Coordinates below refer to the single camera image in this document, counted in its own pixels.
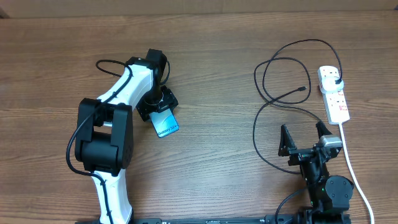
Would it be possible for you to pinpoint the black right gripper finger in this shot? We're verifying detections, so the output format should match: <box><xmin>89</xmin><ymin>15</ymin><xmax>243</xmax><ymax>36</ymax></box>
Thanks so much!
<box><xmin>315</xmin><ymin>121</ymin><xmax>332</xmax><ymax>139</ymax></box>
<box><xmin>278</xmin><ymin>124</ymin><xmax>297</xmax><ymax>157</ymax></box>

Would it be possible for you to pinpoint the blue Galaxy smartphone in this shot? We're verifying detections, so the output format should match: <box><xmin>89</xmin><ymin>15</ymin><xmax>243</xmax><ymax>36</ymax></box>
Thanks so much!
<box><xmin>149</xmin><ymin>109</ymin><xmax>179</xmax><ymax>138</ymax></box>

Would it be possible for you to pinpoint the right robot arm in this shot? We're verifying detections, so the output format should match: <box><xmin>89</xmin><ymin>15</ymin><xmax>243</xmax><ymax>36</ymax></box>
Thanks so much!
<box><xmin>274</xmin><ymin>121</ymin><xmax>354</xmax><ymax>223</ymax></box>

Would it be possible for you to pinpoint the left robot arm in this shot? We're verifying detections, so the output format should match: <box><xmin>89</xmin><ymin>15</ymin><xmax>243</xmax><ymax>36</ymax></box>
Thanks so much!
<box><xmin>66</xmin><ymin>49</ymin><xmax>179</xmax><ymax>223</ymax></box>

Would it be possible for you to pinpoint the white charger plug adapter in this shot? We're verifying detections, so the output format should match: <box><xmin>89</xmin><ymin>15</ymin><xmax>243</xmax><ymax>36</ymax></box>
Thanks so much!
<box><xmin>320</xmin><ymin>77</ymin><xmax>344</xmax><ymax>94</ymax></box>

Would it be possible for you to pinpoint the white power strip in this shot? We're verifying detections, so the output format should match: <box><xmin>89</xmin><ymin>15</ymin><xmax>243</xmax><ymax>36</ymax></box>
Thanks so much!
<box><xmin>317</xmin><ymin>65</ymin><xmax>350</xmax><ymax>125</ymax></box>

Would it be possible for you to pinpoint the black USB charging cable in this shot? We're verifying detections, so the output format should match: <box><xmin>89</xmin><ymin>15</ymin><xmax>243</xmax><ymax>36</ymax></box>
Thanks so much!
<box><xmin>252</xmin><ymin>39</ymin><xmax>344</xmax><ymax>175</ymax></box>

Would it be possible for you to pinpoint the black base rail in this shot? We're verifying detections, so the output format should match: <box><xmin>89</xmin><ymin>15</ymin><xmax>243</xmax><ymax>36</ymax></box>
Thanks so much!
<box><xmin>133</xmin><ymin>215</ymin><xmax>298</xmax><ymax>224</ymax></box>

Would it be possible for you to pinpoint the white power strip cord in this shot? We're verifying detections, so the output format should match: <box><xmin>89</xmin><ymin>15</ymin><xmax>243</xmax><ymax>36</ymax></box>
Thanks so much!
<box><xmin>338</xmin><ymin>123</ymin><xmax>376</xmax><ymax>224</ymax></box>

